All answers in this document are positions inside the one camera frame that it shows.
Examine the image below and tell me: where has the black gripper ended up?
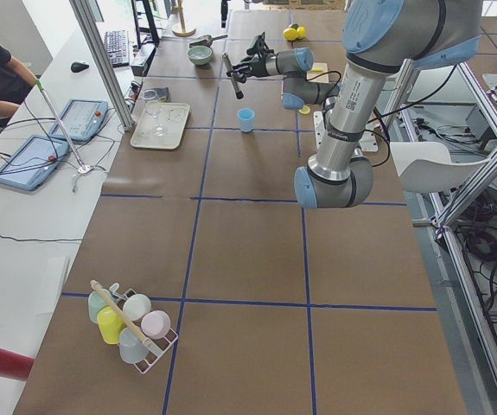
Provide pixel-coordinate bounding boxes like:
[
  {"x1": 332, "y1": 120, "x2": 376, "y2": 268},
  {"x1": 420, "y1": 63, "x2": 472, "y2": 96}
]
[{"x1": 220, "y1": 0, "x2": 277, "y2": 83}]

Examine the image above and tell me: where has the metal muddler rod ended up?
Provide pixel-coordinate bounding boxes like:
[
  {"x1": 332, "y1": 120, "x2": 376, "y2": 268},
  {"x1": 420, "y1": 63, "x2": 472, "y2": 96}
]
[{"x1": 222, "y1": 52, "x2": 244, "y2": 99}]

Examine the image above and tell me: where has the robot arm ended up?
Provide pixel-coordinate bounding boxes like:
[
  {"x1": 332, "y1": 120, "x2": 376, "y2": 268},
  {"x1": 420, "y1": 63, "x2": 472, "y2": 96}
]
[{"x1": 223, "y1": 0, "x2": 482, "y2": 208}]

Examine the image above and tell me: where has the yellow lemon left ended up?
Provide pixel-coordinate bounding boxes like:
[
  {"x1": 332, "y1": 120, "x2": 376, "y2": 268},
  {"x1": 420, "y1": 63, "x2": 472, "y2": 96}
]
[{"x1": 283, "y1": 28, "x2": 298, "y2": 42}]

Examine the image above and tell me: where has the yellow lemon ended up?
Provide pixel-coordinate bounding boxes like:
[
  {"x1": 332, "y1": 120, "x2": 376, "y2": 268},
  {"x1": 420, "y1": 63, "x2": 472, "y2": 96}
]
[
  {"x1": 296, "y1": 26, "x2": 306, "y2": 40},
  {"x1": 283, "y1": 28, "x2": 298, "y2": 42}
]

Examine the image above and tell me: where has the yellow lemon right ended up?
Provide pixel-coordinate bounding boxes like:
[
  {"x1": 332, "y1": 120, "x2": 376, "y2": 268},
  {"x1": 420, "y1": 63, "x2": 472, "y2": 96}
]
[{"x1": 296, "y1": 26, "x2": 306, "y2": 40}]

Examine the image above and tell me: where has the light blue cup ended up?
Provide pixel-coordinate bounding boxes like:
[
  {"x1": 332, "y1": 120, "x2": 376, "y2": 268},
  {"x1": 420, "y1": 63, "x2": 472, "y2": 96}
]
[{"x1": 237, "y1": 107, "x2": 255, "y2": 133}]

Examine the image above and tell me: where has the lemon slice off board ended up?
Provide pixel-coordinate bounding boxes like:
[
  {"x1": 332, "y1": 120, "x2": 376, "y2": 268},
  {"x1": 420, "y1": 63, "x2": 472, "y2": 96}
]
[{"x1": 298, "y1": 105, "x2": 311, "y2": 115}]

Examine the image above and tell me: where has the white cup in rack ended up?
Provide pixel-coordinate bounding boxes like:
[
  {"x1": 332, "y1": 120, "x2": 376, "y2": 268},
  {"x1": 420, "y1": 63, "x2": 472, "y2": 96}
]
[{"x1": 123, "y1": 294, "x2": 152, "y2": 322}]

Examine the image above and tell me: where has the green cup in rack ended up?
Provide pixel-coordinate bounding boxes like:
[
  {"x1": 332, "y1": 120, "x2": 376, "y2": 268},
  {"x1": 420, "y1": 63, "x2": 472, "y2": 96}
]
[{"x1": 87, "y1": 290, "x2": 107, "y2": 324}]

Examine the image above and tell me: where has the pink cup in rack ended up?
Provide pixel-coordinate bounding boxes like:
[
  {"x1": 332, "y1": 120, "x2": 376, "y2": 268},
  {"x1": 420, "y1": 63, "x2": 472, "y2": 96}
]
[{"x1": 141, "y1": 310, "x2": 171, "y2": 339}]

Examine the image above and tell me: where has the yellow cup in rack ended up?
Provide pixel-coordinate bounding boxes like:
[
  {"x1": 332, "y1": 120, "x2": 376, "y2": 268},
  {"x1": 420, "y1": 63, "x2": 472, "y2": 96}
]
[{"x1": 96, "y1": 306, "x2": 126, "y2": 345}]

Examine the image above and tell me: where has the grey-blue cup in rack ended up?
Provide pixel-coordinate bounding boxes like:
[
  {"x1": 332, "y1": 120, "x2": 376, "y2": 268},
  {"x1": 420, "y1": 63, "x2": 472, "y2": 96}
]
[{"x1": 118, "y1": 328, "x2": 148, "y2": 364}]

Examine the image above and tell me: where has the metal ice scoop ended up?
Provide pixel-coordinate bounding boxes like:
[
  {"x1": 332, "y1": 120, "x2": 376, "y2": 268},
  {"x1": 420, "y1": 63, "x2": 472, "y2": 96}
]
[{"x1": 189, "y1": 34, "x2": 228, "y2": 48}]

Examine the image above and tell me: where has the wooden mug tree stand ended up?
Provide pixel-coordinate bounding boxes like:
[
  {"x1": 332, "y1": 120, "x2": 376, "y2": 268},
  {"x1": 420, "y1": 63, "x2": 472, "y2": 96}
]
[{"x1": 171, "y1": 0, "x2": 196, "y2": 37}]

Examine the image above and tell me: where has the green bowl of ice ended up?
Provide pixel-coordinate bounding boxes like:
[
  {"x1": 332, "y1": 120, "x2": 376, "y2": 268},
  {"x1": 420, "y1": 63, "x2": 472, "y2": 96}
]
[{"x1": 187, "y1": 45, "x2": 213, "y2": 66}]

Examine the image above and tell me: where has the black keyboard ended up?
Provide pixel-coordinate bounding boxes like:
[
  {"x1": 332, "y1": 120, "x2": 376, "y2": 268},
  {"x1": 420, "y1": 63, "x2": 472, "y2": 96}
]
[{"x1": 104, "y1": 30, "x2": 130, "y2": 67}]

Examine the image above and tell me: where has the wooden cutting board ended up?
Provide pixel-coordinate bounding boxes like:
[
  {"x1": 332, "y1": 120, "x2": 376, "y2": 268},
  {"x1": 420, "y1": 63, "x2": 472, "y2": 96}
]
[{"x1": 280, "y1": 61, "x2": 332, "y2": 105}]

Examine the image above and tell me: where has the clear wine glass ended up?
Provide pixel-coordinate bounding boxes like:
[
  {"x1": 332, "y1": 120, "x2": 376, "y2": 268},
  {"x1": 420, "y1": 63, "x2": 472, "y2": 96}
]
[{"x1": 144, "y1": 100, "x2": 165, "y2": 137}]

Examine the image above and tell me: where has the cream bear tray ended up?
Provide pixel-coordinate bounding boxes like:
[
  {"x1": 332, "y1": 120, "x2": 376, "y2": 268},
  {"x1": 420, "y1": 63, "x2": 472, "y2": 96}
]
[{"x1": 131, "y1": 100, "x2": 190, "y2": 150}]

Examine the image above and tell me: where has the black computer mouse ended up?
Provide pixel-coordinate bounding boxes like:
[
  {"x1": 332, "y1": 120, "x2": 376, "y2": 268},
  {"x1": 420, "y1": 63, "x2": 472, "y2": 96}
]
[{"x1": 70, "y1": 61, "x2": 90, "y2": 73}]

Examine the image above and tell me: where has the far teach pendant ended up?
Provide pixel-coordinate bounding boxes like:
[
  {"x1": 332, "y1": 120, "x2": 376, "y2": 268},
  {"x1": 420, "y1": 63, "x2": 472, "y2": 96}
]
[{"x1": 60, "y1": 99, "x2": 109, "y2": 143}]

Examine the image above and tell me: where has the teach pendant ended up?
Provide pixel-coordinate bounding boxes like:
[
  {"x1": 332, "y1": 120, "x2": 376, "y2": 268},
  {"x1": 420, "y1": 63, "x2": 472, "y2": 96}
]
[
  {"x1": 60, "y1": 99, "x2": 109, "y2": 143},
  {"x1": 0, "y1": 136, "x2": 69, "y2": 191}
]

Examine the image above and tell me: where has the near teach pendant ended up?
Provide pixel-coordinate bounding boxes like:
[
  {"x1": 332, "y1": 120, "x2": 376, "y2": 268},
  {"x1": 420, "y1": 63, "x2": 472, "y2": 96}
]
[{"x1": 0, "y1": 136, "x2": 69, "y2": 191}]

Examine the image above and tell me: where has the white plastic chair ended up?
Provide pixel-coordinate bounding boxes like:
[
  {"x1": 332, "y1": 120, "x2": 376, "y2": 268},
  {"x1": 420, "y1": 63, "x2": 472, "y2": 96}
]
[{"x1": 390, "y1": 142, "x2": 490, "y2": 194}]

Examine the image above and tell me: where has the red cylinder bottle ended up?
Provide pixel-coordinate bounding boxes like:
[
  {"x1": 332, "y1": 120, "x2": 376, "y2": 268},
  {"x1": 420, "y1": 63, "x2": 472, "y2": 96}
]
[{"x1": 0, "y1": 348, "x2": 35, "y2": 381}]

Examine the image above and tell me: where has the aluminium frame post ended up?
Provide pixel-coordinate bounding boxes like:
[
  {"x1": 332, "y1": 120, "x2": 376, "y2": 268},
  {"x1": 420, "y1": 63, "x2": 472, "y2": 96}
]
[{"x1": 69, "y1": 0, "x2": 134, "y2": 131}]

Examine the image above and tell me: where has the wooden rack handle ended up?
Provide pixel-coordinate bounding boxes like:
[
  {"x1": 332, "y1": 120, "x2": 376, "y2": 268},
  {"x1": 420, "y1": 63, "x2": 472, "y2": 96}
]
[{"x1": 90, "y1": 279, "x2": 154, "y2": 348}]

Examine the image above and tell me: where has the white wire cup rack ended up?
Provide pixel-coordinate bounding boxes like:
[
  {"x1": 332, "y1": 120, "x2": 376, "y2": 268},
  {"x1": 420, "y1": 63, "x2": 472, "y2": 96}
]
[{"x1": 109, "y1": 283, "x2": 178, "y2": 374}]

